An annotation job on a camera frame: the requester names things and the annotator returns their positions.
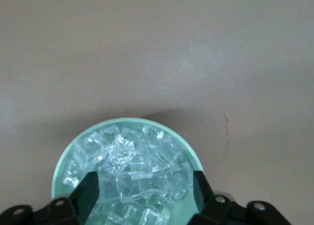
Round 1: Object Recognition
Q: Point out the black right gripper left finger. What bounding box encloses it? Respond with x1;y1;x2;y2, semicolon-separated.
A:
33;171;100;225

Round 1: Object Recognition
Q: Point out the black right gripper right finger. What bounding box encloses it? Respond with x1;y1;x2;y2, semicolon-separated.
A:
190;170;233;225

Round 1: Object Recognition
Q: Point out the clear ice cube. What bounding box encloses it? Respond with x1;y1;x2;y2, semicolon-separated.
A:
99;125;121;142
149;136;184;171
61;160;84;188
141;125;165;144
103;135;137;176
130;158;154;181
73;131;111;168
117;175;153;203
163;162;194;201
139;209;166;225

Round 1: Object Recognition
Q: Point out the pale green bowl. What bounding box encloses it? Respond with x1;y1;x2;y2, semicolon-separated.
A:
52;119;206;225

